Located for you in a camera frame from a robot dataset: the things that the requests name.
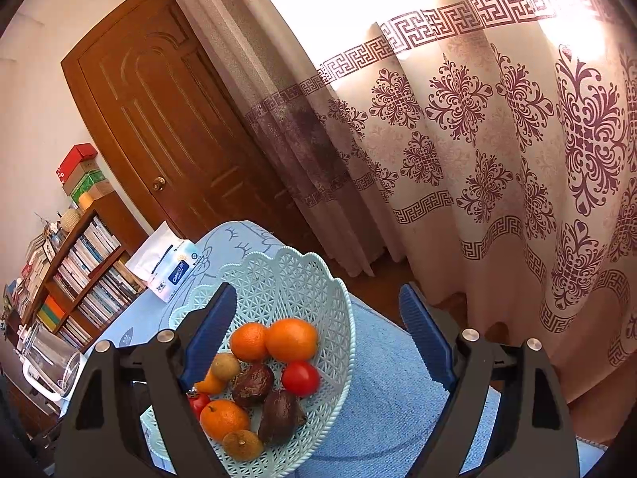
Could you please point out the white tissue pack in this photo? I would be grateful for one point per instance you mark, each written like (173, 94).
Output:
(164, 261)

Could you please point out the brown wooden door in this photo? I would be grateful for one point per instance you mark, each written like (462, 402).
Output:
(168, 129)

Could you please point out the blue patterned tablecloth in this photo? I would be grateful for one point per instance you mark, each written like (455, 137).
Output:
(392, 405)

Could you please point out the red cherry tomato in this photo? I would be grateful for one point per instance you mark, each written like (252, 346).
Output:
(300, 378)
(198, 401)

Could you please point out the large orange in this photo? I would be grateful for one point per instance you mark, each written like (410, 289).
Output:
(291, 339)

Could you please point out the tan longan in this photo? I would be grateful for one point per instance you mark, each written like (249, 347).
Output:
(242, 445)
(225, 367)

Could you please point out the dark water chestnut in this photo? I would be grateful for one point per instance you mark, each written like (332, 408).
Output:
(281, 416)
(253, 385)

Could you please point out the mint lattice fruit basket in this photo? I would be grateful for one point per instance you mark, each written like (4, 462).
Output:
(284, 366)

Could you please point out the small orange tangerine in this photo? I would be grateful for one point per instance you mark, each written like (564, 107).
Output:
(222, 417)

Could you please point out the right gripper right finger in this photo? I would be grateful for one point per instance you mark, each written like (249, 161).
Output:
(460, 360)

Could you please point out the glass kettle white handle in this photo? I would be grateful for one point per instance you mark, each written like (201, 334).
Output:
(50, 365)

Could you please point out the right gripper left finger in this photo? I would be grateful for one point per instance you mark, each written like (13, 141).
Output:
(171, 362)

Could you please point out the wooden bookshelf with books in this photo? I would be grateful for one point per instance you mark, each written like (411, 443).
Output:
(87, 285)

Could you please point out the orange kumquat in basket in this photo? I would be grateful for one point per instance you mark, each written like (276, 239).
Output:
(248, 343)

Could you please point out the patterned beige curtain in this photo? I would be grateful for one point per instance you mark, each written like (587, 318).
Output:
(491, 143)

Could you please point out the stacked boxes on shelf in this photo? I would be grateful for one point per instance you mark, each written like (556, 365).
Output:
(81, 177)

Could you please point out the orange fruit at basket edge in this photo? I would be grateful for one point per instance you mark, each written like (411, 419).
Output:
(210, 385)

